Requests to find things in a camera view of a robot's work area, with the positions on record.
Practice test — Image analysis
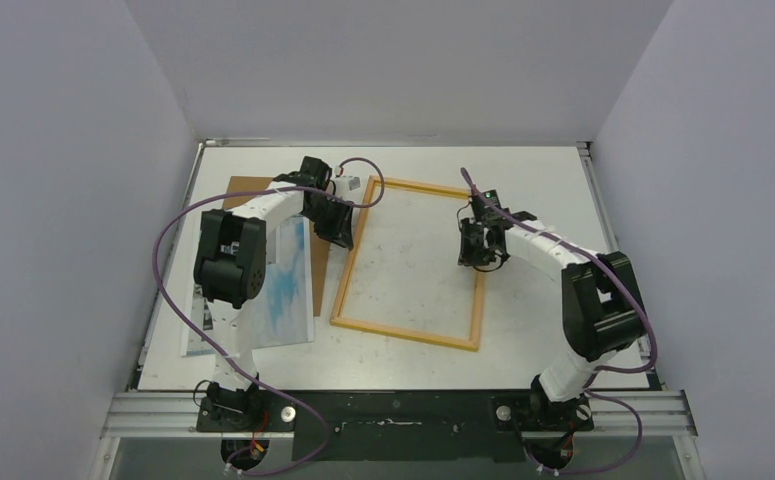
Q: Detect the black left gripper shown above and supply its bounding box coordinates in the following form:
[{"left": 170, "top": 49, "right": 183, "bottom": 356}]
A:
[{"left": 303, "top": 197, "right": 353, "bottom": 250}]

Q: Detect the yellow wooden picture frame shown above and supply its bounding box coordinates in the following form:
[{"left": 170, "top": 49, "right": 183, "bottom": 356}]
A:
[{"left": 329, "top": 176, "right": 488, "bottom": 353}]

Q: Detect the clear glass sheet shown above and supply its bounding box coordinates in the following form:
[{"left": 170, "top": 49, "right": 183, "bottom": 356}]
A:
[{"left": 343, "top": 187, "right": 481, "bottom": 342}]

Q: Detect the printed building photo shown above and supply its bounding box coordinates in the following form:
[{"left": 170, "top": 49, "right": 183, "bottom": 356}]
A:
[{"left": 180, "top": 215, "right": 315, "bottom": 357}]

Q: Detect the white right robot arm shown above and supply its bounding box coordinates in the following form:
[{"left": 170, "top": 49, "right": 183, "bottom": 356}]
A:
[{"left": 458, "top": 190, "right": 648, "bottom": 429}]

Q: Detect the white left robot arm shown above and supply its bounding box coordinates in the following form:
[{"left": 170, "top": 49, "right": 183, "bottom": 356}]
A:
[{"left": 193, "top": 156, "right": 361, "bottom": 431}]

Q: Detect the brown cardboard backing board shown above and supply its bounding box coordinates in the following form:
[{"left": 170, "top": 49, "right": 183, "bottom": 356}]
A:
[{"left": 226, "top": 176, "right": 330, "bottom": 316}]

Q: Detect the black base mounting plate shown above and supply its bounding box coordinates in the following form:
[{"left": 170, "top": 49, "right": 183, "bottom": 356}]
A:
[{"left": 195, "top": 388, "right": 594, "bottom": 470}]

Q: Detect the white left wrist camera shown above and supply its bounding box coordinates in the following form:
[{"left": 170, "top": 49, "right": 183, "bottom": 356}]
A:
[{"left": 329, "top": 175, "right": 361, "bottom": 199}]

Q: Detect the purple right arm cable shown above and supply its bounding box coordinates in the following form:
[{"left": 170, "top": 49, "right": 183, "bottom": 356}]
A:
[{"left": 459, "top": 166, "right": 659, "bottom": 477}]

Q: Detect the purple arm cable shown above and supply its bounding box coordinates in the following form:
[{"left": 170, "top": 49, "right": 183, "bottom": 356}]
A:
[
  {"left": 153, "top": 156, "right": 387, "bottom": 480},
  {"left": 459, "top": 166, "right": 659, "bottom": 477}
]

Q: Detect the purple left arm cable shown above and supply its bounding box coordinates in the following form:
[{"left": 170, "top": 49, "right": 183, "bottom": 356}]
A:
[{"left": 153, "top": 156, "right": 387, "bottom": 480}]

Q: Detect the aluminium front rail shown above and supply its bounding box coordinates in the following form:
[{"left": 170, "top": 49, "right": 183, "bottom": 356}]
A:
[{"left": 102, "top": 390, "right": 698, "bottom": 438}]

